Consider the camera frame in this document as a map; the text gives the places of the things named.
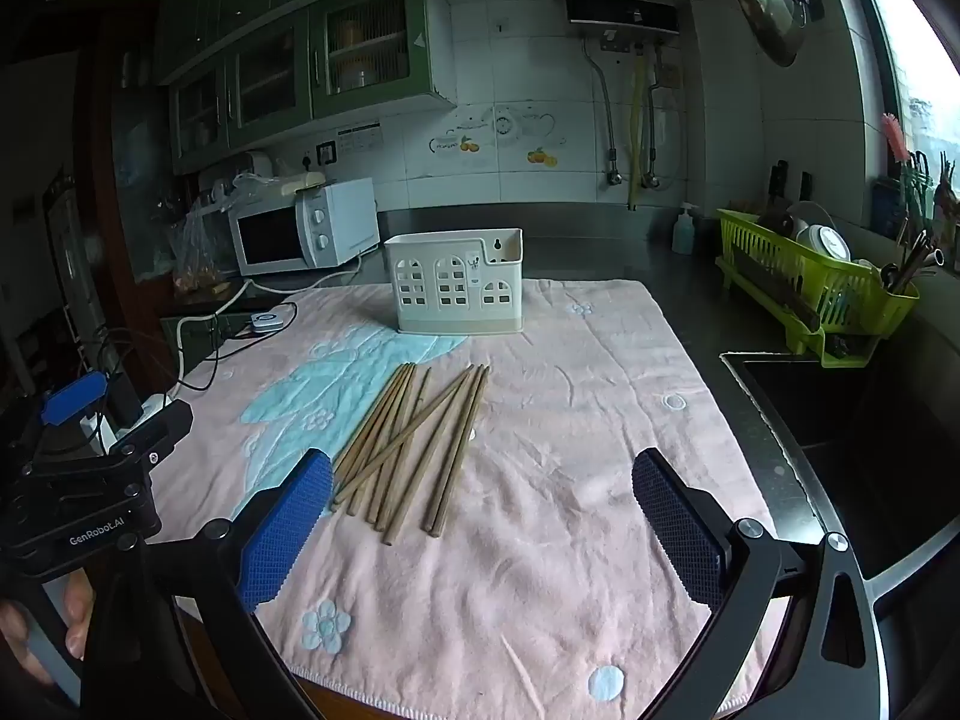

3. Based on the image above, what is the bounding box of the clear soap bottle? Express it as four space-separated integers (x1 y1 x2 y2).
671 202 698 256

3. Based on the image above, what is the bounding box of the black cleaver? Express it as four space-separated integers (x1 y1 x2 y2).
731 247 822 331

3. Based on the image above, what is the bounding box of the clear plastic bag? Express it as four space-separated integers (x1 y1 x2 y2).
169 199 233 297

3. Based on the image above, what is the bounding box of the white utensil holder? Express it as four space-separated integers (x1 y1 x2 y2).
383 227 526 336

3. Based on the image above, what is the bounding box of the pink patterned towel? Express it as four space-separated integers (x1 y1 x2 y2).
146 277 777 717

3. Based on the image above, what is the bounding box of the pile of chopsticks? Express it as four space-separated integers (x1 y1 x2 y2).
330 362 490 547

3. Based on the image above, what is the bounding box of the green dish rack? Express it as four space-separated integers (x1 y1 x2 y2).
715 208 921 368

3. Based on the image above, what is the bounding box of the metal water hose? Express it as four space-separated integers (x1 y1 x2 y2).
645 75 674 190
585 37 623 188

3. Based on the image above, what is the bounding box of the green wall cabinet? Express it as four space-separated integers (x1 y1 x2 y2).
154 0 458 175

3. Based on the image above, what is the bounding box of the white power cable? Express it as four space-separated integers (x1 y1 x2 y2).
174 274 260 383

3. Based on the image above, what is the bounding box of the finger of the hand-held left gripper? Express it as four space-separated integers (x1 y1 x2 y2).
41 373 110 427
112 399 194 466

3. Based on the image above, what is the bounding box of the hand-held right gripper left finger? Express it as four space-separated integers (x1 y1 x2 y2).
94 448 335 720

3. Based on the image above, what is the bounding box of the dark kitchen sink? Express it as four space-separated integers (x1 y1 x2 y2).
720 351 960 586

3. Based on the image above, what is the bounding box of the white microwave oven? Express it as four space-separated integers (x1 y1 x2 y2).
227 177 381 278

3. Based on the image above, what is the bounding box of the black thin cable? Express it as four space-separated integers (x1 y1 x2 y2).
169 302 299 392

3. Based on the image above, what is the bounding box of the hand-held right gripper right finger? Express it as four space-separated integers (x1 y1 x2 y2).
631 448 901 720

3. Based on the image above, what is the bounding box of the white bowl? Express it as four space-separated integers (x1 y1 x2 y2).
795 221 852 263

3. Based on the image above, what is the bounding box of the pink duster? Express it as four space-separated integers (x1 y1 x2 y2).
881 112 912 166

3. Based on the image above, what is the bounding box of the person's left hand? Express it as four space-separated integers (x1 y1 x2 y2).
0 568 97 691

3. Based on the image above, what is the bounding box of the wall water heater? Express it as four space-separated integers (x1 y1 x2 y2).
553 0 683 38

